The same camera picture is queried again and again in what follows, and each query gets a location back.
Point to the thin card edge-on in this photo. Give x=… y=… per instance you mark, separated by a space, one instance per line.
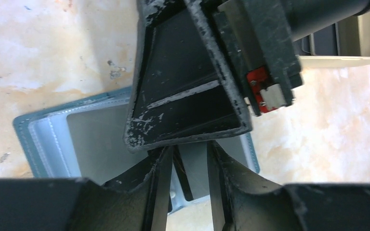
x=181 y=173

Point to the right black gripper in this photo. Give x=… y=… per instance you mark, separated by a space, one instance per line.
x=184 y=86

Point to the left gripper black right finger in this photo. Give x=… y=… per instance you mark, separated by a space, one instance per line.
x=242 y=200

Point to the beige oval card tray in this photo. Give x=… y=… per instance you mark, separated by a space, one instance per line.
x=343 y=44

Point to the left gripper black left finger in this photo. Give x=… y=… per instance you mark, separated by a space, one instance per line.
x=136 y=200

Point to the blue card holder wallet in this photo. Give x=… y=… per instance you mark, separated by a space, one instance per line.
x=83 y=138

